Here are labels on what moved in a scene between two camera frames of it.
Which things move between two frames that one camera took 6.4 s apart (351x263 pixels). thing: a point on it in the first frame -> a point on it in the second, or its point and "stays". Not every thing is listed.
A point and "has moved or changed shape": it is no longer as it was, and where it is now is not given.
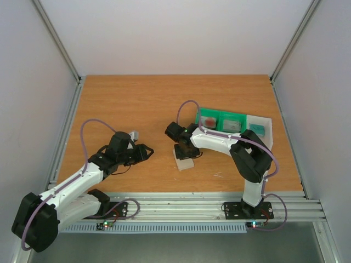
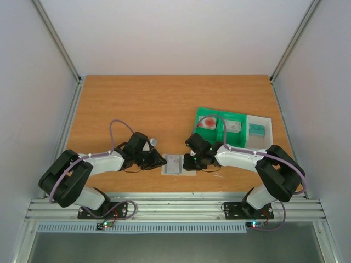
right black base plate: [239, 210] stays
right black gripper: [185, 150] -> [190, 162]
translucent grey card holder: [184, 163] has moved or changed shape
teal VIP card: [259, 129] stays
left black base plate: [111, 210] stays
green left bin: [206, 112] stays
